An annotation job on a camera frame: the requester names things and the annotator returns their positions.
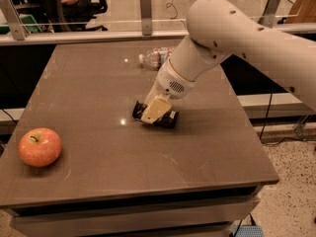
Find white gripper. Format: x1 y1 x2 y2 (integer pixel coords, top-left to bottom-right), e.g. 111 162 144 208
141 59 196 123

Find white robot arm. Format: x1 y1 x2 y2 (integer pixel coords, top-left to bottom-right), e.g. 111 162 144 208
141 0 316 123

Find red apple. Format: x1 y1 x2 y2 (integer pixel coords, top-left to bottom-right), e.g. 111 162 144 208
18 127 62 167

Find clear plastic water bottle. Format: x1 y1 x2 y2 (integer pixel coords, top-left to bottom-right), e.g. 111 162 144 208
138 46 175 69

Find black office chair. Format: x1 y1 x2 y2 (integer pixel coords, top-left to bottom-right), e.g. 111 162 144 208
39 0 109 33

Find seated person in black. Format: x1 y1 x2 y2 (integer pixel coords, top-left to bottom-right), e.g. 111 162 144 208
61 0 108 18

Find green bin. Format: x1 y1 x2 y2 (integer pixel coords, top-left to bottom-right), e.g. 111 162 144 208
0 15 42 35

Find blue mat on floor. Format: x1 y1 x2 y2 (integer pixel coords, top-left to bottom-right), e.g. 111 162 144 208
233 225 265 237

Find glass barrier panel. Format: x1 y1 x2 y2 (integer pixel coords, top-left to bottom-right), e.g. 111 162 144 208
0 0 307 35

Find middle metal glass bracket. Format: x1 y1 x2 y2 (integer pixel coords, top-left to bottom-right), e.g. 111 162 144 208
140 0 152 36

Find metal glass bracket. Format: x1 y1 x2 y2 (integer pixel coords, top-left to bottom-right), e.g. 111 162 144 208
258 0 280 28
0 0 28 40
140 0 152 36

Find right metal glass bracket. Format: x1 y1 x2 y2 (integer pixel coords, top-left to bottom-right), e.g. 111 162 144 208
258 0 280 28

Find left metal glass bracket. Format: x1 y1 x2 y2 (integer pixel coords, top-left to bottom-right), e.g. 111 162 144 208
0 0 28 40

